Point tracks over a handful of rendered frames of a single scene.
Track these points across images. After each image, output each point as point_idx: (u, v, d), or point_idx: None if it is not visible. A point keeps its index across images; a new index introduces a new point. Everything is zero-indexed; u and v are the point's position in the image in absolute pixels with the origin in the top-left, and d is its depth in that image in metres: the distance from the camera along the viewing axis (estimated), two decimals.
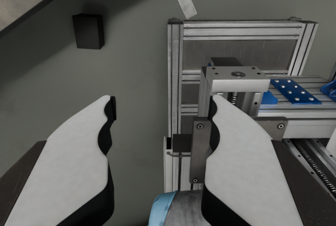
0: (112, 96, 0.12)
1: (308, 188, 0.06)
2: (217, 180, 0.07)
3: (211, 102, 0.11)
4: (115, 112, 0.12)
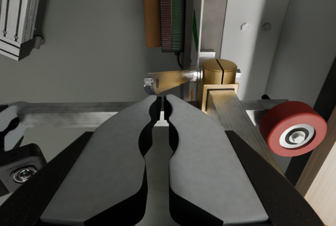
0: (159, 97, 0.12)
1: (261, 170, 0.07)
2: (182, 180, 0.07)
3: (165, 102, 0.12)
4: (159, 112, 0.12)
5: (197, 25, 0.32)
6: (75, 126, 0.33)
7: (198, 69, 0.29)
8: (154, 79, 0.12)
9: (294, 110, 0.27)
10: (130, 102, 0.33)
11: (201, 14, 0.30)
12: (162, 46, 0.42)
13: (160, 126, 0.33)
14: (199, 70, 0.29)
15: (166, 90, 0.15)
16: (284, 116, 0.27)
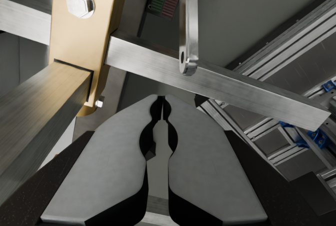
0: (160, 96, 0.11)
1: (260, 170, 0.07)
2: (181, 180, 0.07)
3: (164, 102, 0.11)
4: (160, 112, 0.12)
5: None
6: None
7: None
8: (180, 70, 0.10)
9: None
10: None
11: None
12: None
13: None
14: None
15: None
16: None
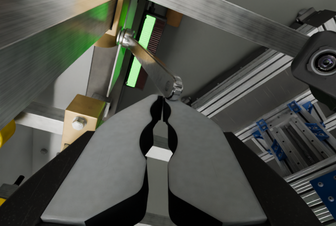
0: (160, 96, 0.11)
1: (260, 171, 0.07)
2: (181, 182, 0.07)
3: (164, 104, 0.12)
4: (160, 112, 0.12)
5: (119, 55, 0.35)
6: (273, 22, 0.24)
7: (120, 42, 0.26)
8: (168, 95, 0.11)
9: None
10: None
11: (113, 70, 0.34)
12: (163, 26, 0.40)
13: None
14: (119, 41, 0.26)
15: (160, 62, 0.14)
16: None
